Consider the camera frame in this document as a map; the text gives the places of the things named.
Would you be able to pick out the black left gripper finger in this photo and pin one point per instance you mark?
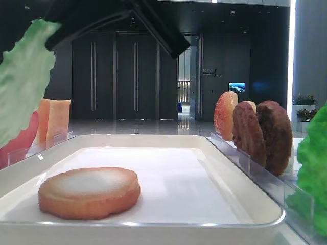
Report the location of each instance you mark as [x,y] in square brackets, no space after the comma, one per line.
[160,26]

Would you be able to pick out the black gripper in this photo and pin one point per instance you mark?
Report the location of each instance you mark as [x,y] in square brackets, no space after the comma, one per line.
[77,18]

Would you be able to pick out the green lettuce leaf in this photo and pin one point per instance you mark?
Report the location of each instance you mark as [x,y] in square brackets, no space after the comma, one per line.
[25,74]
[313,163]

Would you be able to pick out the orange cheese slice inner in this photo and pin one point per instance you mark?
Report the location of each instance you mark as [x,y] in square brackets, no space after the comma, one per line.
[58,122]

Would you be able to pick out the orange cheese slice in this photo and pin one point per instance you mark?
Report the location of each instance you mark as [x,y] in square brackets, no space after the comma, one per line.
[43,113]
[58,122]

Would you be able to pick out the orange cheese slice outer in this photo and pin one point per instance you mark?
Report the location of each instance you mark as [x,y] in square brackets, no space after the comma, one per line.
[43,113]

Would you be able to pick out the red tomato slice inner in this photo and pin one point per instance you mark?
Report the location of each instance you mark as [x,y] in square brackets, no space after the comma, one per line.
[23,141]

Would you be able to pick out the round bread slice in tray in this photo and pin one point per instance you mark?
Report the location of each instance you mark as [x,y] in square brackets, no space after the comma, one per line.
[89,193]

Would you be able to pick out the dark brown meat patty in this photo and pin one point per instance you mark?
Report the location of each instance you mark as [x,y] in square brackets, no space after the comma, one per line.
[277,132]

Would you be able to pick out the dark double door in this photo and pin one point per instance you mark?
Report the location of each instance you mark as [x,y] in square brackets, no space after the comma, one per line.
[122,76]

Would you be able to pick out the upright bun slice outer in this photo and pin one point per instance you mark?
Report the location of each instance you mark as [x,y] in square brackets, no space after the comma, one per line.
[223,115]

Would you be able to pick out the upright bun slice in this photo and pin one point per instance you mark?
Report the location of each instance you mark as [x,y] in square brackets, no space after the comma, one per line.
[223,115]
[252,104]

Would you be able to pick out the upright bun slice inner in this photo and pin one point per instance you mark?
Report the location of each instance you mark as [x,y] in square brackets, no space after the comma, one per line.
[252,104]

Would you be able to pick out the potted plants in white planter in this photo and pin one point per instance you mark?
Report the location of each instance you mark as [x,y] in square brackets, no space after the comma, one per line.
[303,110]

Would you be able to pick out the white rectangular metal tray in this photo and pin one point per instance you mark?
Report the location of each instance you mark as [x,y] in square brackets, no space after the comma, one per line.
[191,193]

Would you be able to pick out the small wall display screen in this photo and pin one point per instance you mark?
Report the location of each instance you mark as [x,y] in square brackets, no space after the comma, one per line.
[237,87]

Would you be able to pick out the long clear acrylic left rail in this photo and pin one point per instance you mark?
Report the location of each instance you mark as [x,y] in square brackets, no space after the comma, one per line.
[23,153]

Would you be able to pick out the long clear acrylic rail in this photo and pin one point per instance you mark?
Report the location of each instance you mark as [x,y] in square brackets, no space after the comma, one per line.
[23,153]
[297,229]

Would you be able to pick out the long clear acrylic right rail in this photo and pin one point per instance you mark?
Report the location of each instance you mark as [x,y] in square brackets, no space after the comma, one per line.
[297,229]

